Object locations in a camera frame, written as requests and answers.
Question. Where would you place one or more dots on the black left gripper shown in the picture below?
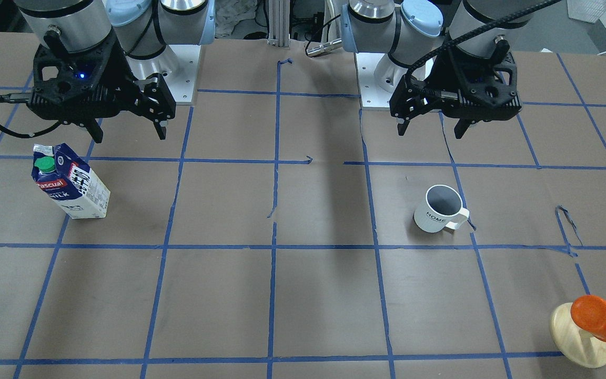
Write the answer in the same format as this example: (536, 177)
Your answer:
(431, 77)

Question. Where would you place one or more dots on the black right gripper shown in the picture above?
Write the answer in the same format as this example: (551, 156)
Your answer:
(122, 78)

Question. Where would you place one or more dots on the white mug grey inside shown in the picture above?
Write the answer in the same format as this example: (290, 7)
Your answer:
(440, 208)

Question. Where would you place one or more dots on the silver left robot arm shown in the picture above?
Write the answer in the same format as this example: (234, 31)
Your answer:
(414, 33)

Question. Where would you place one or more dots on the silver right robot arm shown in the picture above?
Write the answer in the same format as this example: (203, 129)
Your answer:
(143, 28)

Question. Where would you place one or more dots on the blue white milk carton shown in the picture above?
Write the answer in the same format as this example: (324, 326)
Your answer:
(69, 181)

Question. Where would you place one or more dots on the orange mug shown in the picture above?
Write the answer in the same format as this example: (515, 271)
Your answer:
(589, 313)

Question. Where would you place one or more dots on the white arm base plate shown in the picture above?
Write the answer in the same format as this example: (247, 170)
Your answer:
(377, 78)
(179, 64)

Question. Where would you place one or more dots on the aluminium frame post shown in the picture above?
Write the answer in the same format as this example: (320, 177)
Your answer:
(278, 23)

